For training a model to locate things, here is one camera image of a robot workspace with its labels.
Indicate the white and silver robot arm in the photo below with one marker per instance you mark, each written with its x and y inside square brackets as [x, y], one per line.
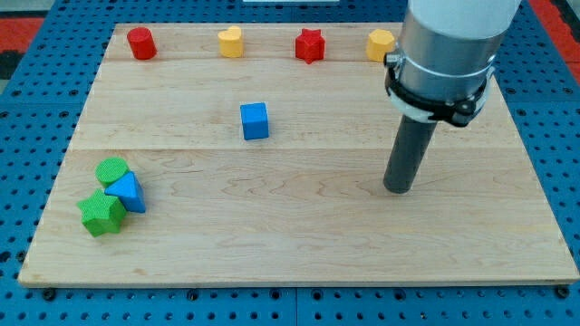
[449, 45]

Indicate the blue cube block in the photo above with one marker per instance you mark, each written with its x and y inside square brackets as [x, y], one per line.
[254, 121]

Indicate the blue triangle block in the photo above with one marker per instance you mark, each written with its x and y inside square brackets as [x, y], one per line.
[129, 191]

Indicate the light wooden board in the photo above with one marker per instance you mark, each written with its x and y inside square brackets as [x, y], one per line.
[305, 206]

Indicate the red star block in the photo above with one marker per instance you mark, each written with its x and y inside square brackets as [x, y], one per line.
[310, 45]

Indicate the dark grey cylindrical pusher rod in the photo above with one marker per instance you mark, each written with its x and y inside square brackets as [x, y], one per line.
[409, 148]

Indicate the yellow heart block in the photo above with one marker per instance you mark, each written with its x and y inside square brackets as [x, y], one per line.
[231, 43]

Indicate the yellow hexagon block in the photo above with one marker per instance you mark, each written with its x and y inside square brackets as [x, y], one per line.
[379, 42]

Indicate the green cylinder block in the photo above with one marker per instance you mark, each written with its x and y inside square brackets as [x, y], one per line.
[110, 170]

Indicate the red cylinder block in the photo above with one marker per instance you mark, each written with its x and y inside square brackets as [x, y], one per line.
[142, 43]

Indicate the green star block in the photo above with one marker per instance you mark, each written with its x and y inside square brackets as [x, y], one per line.
[101, 213]

